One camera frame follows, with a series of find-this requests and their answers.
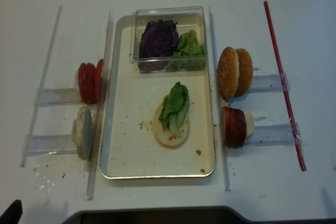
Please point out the clear far left strip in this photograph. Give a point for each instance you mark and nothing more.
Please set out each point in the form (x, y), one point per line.
(40, 88)

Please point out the pale bread slice stack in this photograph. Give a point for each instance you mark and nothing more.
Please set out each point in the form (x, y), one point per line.
(82, 131)

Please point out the clear guide rail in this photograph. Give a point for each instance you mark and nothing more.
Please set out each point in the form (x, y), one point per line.
(224, 154)
(100, 111)

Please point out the clear left guide rail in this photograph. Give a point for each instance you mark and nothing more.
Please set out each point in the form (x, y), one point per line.
(100, 111)

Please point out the bottom bun slice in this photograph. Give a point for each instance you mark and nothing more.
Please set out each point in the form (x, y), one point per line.
(165, 137)

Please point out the green lettuce pile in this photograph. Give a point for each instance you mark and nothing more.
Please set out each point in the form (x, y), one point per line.
(189, 54)

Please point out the white patty pusher block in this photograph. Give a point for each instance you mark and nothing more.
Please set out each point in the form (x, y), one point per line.
(249, 124)

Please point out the sesame bun top left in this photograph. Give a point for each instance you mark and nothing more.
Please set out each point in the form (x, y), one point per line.
(228, 73)

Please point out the clear bun dispenser rail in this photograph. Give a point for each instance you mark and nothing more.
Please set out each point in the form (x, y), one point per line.
(269, 83)

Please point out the tomato slice stack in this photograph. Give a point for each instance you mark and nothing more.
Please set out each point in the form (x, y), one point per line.
(89, 81)

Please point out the green lettuce leaf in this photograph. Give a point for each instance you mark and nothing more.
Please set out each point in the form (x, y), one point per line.
(175, 109)

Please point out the sesame bun top right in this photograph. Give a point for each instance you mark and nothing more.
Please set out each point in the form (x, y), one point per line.
(245, 72)

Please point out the sesame bun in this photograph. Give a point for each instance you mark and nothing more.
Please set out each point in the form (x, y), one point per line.
(228, 73)
(245, 72)

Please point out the brown meat patty stack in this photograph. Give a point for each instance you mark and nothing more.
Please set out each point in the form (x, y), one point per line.
(235, 128)

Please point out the clear tomato dispenser rail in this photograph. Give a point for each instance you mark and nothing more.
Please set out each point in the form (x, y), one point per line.
(52, 97)

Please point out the black left arm gripper tip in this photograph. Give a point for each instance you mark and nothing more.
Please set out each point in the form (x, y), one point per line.
(13, 213)

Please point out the red plastic strip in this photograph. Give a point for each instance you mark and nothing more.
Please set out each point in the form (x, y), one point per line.
(294, 127)

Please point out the clear bread dispenser rail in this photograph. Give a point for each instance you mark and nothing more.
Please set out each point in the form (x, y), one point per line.
(36, 145)

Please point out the clear right guide rail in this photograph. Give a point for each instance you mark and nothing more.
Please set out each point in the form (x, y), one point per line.
(224, 154)

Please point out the metal baking tray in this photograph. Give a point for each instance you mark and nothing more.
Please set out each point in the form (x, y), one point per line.
(129, 148)

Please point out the dark grey base housing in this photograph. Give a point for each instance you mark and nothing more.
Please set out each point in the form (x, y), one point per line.
(165, 215)

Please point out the clear lettuce container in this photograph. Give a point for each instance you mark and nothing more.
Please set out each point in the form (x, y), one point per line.
(186, 18)

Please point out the clear patty dispenser rail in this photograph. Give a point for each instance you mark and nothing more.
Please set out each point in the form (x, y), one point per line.
(274, 135)

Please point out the purple cabbage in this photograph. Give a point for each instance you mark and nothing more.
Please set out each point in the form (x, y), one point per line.
(159, 39)

